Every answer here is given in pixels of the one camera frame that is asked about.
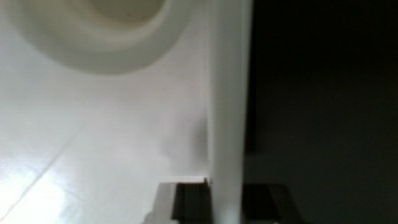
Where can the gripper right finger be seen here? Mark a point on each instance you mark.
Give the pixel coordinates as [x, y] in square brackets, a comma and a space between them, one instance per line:
[268, 205]

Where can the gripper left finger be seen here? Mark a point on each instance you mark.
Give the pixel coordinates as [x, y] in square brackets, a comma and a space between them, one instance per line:
[181, 204]

